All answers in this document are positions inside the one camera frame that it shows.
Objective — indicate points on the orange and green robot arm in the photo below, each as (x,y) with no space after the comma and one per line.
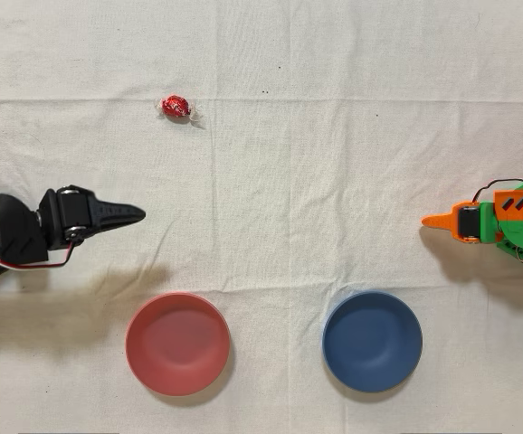
(521,226)

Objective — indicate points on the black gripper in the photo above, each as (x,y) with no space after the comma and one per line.
(72,212)

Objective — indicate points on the red bowl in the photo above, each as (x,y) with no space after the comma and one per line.
(177,346)

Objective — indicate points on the red candy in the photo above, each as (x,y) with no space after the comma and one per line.
(175,106)

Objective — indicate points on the blue bowl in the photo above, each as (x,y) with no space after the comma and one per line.
(372,341)

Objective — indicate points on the orange green gripper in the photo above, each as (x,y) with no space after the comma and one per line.
(469,222)

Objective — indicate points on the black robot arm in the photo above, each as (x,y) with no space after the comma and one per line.
(12,226)

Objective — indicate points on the white tablecloth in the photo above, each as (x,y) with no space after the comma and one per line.
(288,158)

